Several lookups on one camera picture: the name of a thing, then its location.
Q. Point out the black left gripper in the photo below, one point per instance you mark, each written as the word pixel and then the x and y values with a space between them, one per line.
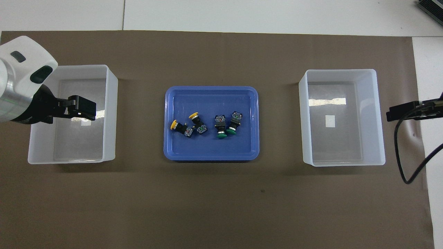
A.
pixel 45 107

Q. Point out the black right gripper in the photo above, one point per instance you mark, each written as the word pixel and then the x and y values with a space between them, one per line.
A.
pixel 432 109

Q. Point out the yellow push button switch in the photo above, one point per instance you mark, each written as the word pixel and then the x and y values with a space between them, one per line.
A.
pixel 180 128
pixel 198 121

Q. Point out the green push button switch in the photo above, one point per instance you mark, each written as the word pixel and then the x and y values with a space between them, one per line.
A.
pixel 235 119
pixel 220 124

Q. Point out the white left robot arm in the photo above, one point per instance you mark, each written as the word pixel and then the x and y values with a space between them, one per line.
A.
pixel 20 58

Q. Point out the translucent white plastic box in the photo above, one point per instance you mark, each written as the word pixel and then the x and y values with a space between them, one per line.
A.
pixel 346 145
pixel 79 145

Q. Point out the small white label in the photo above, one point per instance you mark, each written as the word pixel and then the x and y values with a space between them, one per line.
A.
pixel 330 121

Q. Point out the dark grey electronic device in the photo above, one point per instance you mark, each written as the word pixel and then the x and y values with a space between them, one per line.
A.
pixel 432 8

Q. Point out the blue plastic tray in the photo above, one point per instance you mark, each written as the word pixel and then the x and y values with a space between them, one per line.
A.
pixel 207 148

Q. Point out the brown table mat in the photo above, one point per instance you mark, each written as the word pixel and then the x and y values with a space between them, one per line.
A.
pixel 207 207

